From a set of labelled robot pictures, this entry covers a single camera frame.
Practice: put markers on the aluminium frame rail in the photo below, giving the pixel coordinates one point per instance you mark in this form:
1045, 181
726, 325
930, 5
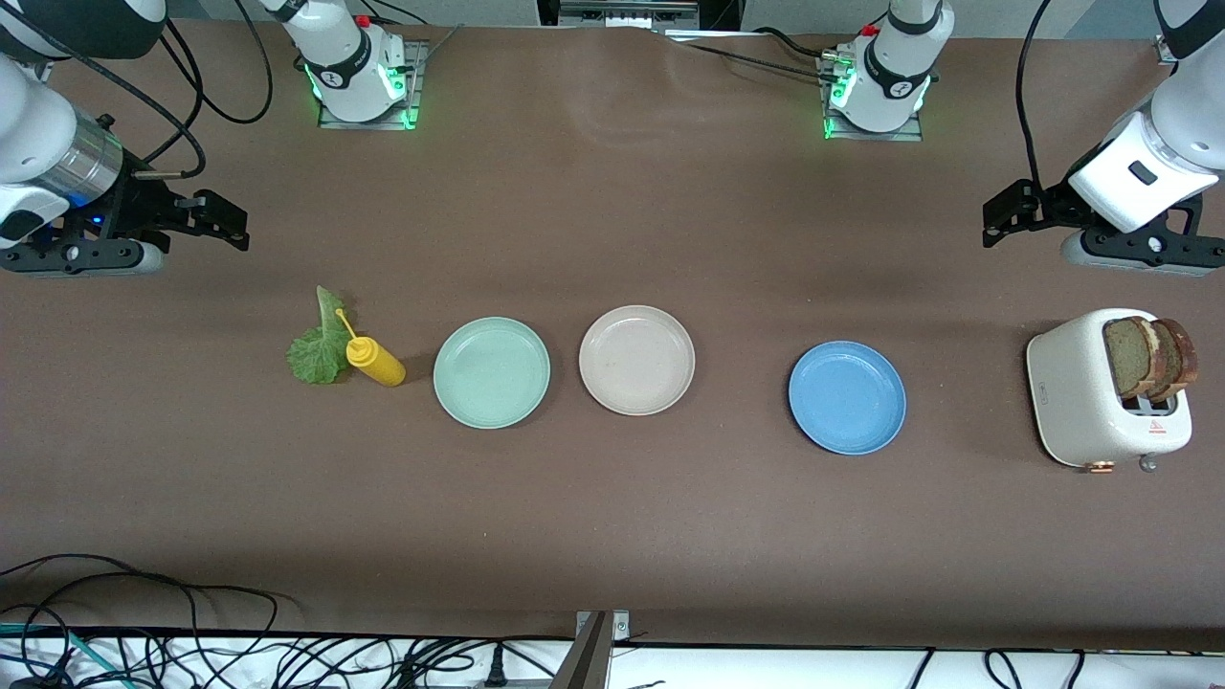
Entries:
1166, 50

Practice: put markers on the aluminium extrusion bar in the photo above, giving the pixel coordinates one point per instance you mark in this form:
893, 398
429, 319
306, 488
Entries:
622, 14

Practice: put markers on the brown bread slice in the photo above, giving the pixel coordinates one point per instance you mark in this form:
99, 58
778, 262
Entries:
1129, 359
1179, 359

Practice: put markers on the yellow mustard squeeze bottle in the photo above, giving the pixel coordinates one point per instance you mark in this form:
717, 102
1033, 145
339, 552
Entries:
378, 364

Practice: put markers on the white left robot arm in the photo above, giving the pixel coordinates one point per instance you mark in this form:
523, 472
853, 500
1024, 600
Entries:
1177, 115

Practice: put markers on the small metal bracket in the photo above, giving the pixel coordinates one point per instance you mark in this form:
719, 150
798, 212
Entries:
620, 627

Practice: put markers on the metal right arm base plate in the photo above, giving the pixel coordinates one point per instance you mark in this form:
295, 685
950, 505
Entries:
414, 96

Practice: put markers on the beige round plate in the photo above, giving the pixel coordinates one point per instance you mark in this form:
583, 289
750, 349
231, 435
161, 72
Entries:
636, 361

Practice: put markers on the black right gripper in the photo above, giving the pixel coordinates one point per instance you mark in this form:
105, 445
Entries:
144, 206

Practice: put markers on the cream white toaster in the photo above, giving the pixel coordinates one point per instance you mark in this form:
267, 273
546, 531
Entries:
1067, 402

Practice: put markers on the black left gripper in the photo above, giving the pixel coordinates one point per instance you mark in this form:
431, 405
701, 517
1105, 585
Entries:
1051, 203

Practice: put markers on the green round plate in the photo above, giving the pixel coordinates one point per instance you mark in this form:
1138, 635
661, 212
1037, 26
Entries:
491, 373

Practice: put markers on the grey metal post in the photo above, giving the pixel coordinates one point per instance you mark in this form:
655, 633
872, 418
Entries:
586, 660

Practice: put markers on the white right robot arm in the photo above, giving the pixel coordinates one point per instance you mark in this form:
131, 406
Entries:
29, 134

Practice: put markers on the black power plug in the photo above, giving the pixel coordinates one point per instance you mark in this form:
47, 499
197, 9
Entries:
496, 670

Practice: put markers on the green lettuce leaf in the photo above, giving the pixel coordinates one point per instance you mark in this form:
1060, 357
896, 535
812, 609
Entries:
316, 356

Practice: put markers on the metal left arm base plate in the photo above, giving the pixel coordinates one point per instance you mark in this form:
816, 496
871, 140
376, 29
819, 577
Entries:
914, 129

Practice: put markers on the blue round plate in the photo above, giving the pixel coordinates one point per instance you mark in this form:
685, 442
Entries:
847, 397

